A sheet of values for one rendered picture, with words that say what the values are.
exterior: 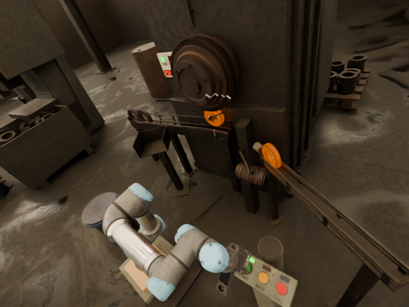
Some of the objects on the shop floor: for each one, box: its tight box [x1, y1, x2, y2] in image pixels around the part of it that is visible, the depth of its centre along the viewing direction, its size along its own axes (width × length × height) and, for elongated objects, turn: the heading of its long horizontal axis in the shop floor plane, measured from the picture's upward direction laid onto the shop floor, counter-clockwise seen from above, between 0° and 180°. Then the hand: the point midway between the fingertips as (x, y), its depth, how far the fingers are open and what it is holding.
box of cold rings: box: [0, 105, 94, 190], centre depth 296 cm, size 103×83×79 cm
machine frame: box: [138, 0, 323, 199], centre depth 166 cm, size 73×108×176 cm
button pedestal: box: [234, 253, 298, 307], centre depth 104 cm, size 16×24×62 cm, turn 71°
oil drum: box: [131, 42, 173, 97], centre depth 406 cm, size 59×59×89 cm
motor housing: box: [235, 162, 267, 214], centre depth 157 cm, size 13×22×54 cm, turn 71°
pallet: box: [323, 55, 371, 110], centre depth 277 cm, size 120×82×44 cm
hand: (243, 267), depth 84 cm, fingers closed
